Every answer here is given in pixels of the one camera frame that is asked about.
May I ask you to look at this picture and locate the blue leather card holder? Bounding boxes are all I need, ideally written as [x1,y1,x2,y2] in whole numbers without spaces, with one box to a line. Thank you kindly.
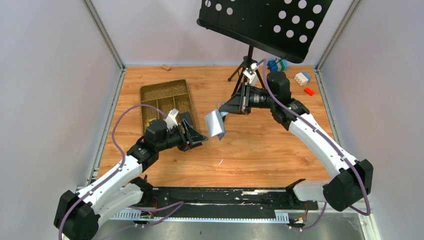
[204,104,229,141]

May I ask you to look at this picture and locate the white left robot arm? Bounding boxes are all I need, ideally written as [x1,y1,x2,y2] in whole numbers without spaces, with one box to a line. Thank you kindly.
[53,119,208,240]

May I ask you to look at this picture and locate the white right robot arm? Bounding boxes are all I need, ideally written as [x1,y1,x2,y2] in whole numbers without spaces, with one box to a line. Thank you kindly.
[218,72,374,216]

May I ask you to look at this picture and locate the black credit card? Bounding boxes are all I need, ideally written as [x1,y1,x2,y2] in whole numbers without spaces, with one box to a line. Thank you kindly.
[179,111,194,127]

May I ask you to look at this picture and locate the blue green toy block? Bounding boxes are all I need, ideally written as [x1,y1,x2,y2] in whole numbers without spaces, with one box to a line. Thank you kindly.
[267,59,289,72]

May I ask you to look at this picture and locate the white blue toy block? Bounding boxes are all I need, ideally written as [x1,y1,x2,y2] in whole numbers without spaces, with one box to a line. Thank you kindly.
[294,71,312,86]

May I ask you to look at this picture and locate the red toy block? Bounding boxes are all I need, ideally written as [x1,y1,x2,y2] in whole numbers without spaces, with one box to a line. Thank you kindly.
[304,87,315,96]

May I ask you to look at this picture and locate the woven compartment tray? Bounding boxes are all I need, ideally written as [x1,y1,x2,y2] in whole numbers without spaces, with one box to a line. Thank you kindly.
[139,79,197,129]

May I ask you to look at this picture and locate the black music stand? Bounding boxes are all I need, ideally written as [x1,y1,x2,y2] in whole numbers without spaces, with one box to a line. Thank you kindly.
[196,0,333,102]

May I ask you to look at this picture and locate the small wooden block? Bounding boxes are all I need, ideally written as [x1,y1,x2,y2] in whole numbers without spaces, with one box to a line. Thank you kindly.
[161,64,171,71]

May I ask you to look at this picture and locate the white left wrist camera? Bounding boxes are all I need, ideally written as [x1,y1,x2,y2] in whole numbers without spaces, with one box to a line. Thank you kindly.
[165,108,179,130]

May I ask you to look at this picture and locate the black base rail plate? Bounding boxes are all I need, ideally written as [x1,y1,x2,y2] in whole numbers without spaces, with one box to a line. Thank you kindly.
[134,187,319,220]

